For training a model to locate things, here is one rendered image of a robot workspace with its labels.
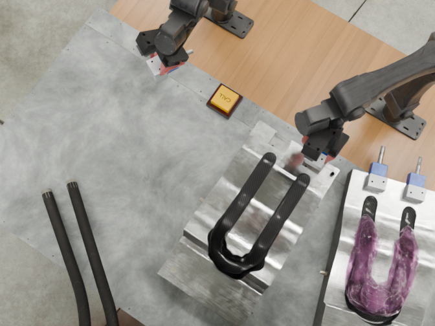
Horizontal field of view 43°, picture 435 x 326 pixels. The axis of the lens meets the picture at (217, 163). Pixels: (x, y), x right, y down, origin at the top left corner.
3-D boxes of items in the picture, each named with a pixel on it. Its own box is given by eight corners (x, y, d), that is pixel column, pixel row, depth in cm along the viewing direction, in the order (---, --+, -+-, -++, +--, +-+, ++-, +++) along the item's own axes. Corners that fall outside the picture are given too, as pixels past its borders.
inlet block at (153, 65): (188, 48, 157) (187, 39, 152) (197, 61, 156) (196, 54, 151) (147, 68, 155) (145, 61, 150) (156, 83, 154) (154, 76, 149)
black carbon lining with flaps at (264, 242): (265, 151, 153) (268, 140, 144) (314, 182, 151) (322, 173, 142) (195, 256, 145) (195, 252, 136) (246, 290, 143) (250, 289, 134)
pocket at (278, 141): (274, 134, 156) (276, 130, 153) (290, 144, 156) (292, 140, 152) (266, 147, 155) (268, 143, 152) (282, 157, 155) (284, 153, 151)
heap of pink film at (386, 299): (356, 211, 151) (364, 206, 143) (419, 229, 150) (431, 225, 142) (334, 305, 144) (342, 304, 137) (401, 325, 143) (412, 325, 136)
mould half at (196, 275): (256, 129, 162) (261, 114, 149) (332, 177, 159) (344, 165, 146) (158, 274, 151) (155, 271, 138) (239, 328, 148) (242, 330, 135)
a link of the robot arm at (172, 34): (180, 62, 133) (189, 22, 124) (149, 46, 134) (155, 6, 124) (200, 37, 140) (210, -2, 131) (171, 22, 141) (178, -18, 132)
